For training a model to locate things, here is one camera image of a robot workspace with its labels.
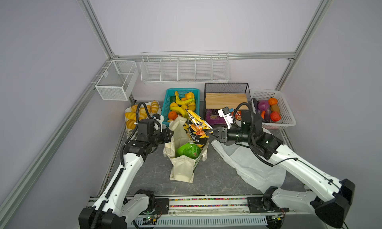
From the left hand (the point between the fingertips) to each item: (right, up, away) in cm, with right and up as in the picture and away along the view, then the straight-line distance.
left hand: (173, 134), depth 77 cm
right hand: (+16, +1, -13) cm, 21 cm away
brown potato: (+72, +15, +35) cm, 81 cm away
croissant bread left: (-36, +9, +32) cm, 49 cm away
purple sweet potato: (+63, +9, +29) cm, 70 cm away
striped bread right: (-21, +16, +38) cm, 46 cm away
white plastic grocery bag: (+44, -19, +8) cm, 48 cm away
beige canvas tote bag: (+4, -19, 0) cm, 19 cm away
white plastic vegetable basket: (+75, +7, +25) cm, 79 cm away
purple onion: (+60, +17, +30) cm, 69 cm away
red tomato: (+67, +9, +26) cm, 73 cm away
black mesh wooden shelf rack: (+33, +23, +25) cm, 47 cm away
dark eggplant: (+57, +20, +35) cm, 70 cm away
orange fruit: (+7, +25, +35) cm, 43 cm away
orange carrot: (+60, +10, +30) cm, 68 cm away
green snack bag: (+9, -8, -1) cm, 12 cm away
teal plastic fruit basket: (0, +27, +39) cm, 48 cm away
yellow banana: (+1, +19, +34) cm, 39 cm away
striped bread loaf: (-28, +11, +32) cm, 44 cm away
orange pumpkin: (+70, +20, +36) cm, 81 cm away
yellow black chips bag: (+12, +4, -12) cm, 18 cm away
